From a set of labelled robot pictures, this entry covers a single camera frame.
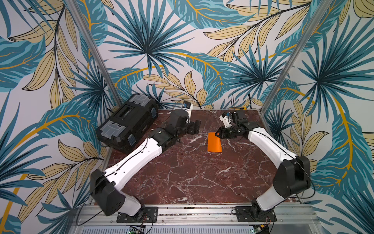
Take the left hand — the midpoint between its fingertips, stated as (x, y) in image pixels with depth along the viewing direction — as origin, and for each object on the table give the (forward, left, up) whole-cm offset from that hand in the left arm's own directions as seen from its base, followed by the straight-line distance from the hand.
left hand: (194, 122), depth 74 cm
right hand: (+3, -15, -13) cm, 20 cm away
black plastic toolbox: (+19, +35, -13) cm, 42 cm away
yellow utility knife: (+40, -45, -29) cm, 67 cm away
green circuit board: (-44, +28, -31) cm, 61 cm away
